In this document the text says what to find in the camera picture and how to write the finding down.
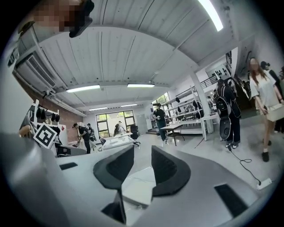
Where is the black power cable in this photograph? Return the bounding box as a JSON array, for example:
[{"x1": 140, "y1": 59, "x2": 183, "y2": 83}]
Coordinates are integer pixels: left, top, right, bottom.
[{"x1": 228, "y1": 146, "x2": 261, "y2": 186}]

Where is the person's face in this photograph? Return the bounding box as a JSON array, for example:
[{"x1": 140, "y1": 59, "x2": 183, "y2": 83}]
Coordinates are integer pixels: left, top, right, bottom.
[{"x1": 34, "y1": 0, "x2": 84, "y2": 33}]

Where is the white power strip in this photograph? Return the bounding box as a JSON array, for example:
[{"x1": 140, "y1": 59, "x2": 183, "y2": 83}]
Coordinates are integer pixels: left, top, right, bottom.
[{"x1": 256, "y1": 177, "x2": 272, "y2": 189}]

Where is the black office chair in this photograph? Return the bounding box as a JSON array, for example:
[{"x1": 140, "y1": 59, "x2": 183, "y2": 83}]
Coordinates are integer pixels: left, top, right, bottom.
[{"x1": 130, "y1": 125, "x2": 141, "y2": 147}]

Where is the white box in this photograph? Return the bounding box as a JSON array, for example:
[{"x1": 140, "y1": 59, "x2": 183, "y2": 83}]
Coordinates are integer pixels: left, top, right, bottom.
[{"x1": 267, "y1": 104, "x2": 284, "y2": 122}]

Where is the white air conditioner unit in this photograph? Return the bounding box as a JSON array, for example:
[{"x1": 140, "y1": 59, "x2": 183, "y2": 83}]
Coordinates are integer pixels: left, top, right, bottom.
[{"x1": 12, "y1": 51, "x2": 58, "y2": 95}]

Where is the large window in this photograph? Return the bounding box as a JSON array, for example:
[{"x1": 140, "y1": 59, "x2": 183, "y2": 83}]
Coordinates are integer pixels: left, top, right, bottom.
[{"x1": 95, "y1": 110, "x2": 135, "y2": 138}]

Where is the white coat rack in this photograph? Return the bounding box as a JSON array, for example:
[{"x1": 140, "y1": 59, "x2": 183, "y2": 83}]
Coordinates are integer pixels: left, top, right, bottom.
[{"x1": 28, "y1": 99, "x2": 60, "y2": 133}]

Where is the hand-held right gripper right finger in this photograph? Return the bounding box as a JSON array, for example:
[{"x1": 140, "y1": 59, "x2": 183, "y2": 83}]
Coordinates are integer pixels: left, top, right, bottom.
[{"x1": 151, "y1": 145, "x2": 266, "y2": 220}]

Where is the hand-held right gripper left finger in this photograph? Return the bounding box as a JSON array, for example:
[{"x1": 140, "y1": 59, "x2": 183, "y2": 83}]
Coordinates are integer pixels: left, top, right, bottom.
[{"x1": 56, "y1": 145, "x2": 135, "y2": 224}]

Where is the white shelving unit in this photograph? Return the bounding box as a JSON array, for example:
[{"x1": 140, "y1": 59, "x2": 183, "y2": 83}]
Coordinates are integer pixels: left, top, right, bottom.
[{"x1": 165, "y1": 85, "x2": 206, "y2": 135}]

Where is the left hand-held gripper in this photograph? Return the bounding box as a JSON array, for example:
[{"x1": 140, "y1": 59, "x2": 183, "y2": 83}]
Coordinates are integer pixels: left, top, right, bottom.
[{"x1": 33, "y1": 123, "x2": 87, "y2": 157}]

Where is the low white table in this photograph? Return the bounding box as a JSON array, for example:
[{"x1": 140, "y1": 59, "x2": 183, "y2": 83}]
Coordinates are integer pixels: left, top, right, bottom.
[{"x1": 101, "y1": 132, "x2": 134, "y2": 151}]

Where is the black head-mounted camera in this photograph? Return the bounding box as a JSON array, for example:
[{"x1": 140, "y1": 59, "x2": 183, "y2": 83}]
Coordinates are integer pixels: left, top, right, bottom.
[{"x1": 68, "y1": 0, "x2": 95, "y2": 38}]

